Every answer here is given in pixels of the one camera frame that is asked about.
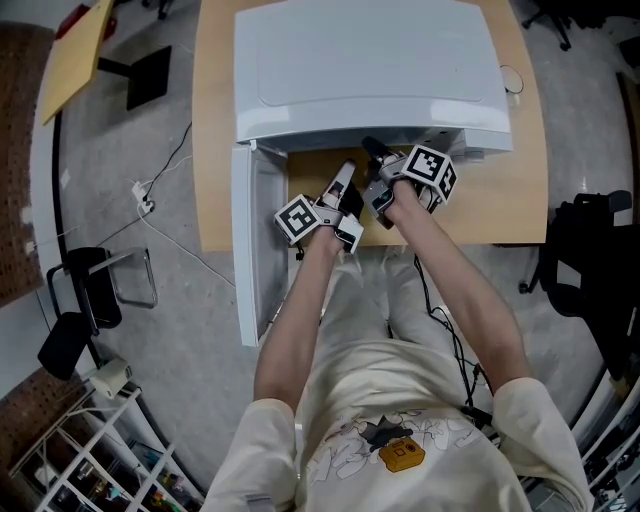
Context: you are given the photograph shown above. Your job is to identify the small wooden side table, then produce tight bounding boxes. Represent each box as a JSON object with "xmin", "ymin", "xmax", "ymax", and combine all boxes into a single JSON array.
[{"xmin": 39, "ymin": 0, "xmax": 174, "ymax": 126}]

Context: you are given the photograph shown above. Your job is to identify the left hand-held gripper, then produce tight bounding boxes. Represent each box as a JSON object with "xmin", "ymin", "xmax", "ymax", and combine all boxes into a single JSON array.
[{"xmin": 273, "ymin": 158, "xmax": 365, "ymax": 255}]

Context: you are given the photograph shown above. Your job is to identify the black folding chair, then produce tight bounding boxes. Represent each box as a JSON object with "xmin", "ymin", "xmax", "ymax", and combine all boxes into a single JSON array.
[{"xmin": 38, "ymin": 246, "xmax": 159, "ymax": 382}]

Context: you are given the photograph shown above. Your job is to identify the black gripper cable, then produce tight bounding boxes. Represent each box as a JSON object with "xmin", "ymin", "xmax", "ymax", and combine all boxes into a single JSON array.
[{"xmin": 412, "ymin": 252, "xmax": 496, "ymax": 411}]

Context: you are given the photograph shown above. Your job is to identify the white microwave oven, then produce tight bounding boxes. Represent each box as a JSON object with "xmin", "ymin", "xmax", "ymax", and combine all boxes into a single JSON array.
[{"xmin": 233, "ymin": 0, "xmax": 515, "ymax": 154}]

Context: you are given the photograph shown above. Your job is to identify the person's right forearm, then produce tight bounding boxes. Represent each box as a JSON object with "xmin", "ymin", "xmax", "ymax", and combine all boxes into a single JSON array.
[{"xmin": 387, "ymin": 187, "xmax": 531, "ymax": 396}]

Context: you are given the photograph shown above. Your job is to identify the person's left forearm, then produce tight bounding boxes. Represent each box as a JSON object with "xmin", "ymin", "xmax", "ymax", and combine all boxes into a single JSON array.
[{"xmin": 253, "ymin": 234, "xmax": 346, "ymax": 406}]

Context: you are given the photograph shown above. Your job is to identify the cream printed t-shirt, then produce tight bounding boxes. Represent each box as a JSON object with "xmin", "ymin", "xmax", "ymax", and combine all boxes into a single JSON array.
[{"xmin": 199, "ymin": 339, "xmax": 596, "ymax": 512}]

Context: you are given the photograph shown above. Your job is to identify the black power pack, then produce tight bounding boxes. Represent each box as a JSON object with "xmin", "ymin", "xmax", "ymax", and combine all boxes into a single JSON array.
[{"xmin": 459, "ymin": 404, "xmax": 501, "ymax": 444}]

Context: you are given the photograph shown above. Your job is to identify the black floor cable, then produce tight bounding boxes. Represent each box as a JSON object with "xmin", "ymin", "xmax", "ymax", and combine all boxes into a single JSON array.
[{"xmin": 97, "ymin": 121, "xmax": 194, "ymax": 246}]

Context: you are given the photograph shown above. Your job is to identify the white floor cable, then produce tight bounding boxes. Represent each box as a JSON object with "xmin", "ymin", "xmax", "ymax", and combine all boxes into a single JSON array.
[{"xmin": 137, "ymin": 154, "xmax": 236, "ymax": 289}]

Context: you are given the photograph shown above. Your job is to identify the white power strip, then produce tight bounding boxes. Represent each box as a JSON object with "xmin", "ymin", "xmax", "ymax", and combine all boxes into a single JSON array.
[{"xmin": 130, "ymin": 180, "xmax": 156, "ymax": 214}]

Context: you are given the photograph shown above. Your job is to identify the black office chair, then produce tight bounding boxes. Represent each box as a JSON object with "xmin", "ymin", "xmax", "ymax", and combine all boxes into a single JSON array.
[
  {"xmin": 521, "ymin": 0, "xmax": 574, "ymax": 51},
  {"xmin": 141, "ymin": 0, "xmax": 174, "ymax": 21},
  {"xmin": 518, "ymin": 189, "xmax": 640, "ymax": 381}
]

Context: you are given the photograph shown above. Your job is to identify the red box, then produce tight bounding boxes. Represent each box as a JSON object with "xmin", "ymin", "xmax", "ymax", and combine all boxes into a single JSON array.
[{"xmin": 55, "ymin": 2, "xmax": 86, "ymax": 40}]

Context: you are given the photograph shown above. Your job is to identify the light trousers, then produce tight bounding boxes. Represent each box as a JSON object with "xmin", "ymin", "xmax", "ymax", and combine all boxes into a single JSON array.
[{"xmin": 317, "ymin": 244, "xmax": 461, "ymax": 351}]

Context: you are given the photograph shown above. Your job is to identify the white mug with dark rim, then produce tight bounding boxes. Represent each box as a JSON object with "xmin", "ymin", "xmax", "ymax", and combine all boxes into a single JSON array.
[{"xmin": 499, "ymin": 64, "xmax": 525, "ymax": 106}]

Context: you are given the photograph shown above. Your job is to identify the white shelf rack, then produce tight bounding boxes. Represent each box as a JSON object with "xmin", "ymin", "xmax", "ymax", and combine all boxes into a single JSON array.
[{"xmin": 9, "ymin": 387, "xmax": 206, "ymax": 512}]

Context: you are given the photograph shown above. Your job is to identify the white microwave door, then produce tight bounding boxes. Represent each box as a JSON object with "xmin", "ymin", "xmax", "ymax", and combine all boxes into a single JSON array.
[{"xmin": 230, "ymin": 141, "xmax": 291, "ymax": 349}]

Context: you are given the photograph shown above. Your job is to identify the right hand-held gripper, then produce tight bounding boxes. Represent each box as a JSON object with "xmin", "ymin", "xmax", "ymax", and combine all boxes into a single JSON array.
[{"xmin": 360, "ymin": 136, "xmax": 459, "ymax": 231}]

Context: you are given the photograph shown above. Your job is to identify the white adapter box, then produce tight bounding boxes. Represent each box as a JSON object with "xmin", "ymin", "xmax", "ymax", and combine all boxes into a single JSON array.
[{"xmin": 88, "ymin": 357, "xmax": 134, "ymax": 399}]

